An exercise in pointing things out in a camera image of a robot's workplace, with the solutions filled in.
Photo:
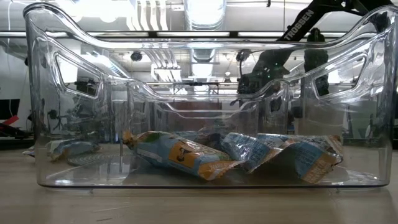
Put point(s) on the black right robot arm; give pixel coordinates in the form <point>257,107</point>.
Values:
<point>300,25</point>

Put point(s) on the black ceiling spotlight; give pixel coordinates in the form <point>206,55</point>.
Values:
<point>243,54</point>
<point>136,56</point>

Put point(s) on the small red object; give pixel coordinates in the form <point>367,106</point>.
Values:
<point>7,120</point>

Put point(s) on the blue and tan granola bar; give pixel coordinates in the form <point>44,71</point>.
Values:
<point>311,158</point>
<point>248,149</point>

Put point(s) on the blue orange Quaker granola bar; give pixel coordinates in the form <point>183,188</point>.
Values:
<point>186,155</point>

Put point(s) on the green cactus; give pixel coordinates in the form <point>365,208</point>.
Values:
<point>315,62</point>

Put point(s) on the black table edge frame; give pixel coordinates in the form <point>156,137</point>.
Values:
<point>14,143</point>

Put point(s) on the light blue Quaker granola bar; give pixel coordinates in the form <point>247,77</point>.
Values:
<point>74,147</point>

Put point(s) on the large clear plastic bin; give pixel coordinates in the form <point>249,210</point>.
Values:
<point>146,109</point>
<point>93,177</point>

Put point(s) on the white plant pot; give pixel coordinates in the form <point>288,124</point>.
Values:
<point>317,118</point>

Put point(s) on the silver ceiling air duct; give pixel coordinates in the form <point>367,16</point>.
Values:
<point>205,14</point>

